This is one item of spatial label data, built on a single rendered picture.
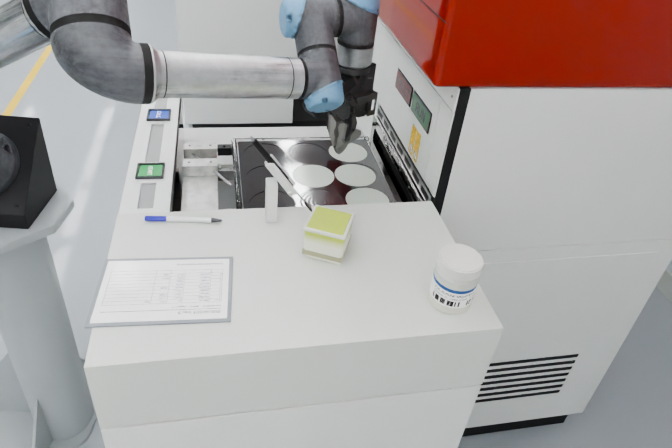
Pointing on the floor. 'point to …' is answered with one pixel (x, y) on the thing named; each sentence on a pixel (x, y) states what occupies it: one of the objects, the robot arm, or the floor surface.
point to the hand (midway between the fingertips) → (336, 149)
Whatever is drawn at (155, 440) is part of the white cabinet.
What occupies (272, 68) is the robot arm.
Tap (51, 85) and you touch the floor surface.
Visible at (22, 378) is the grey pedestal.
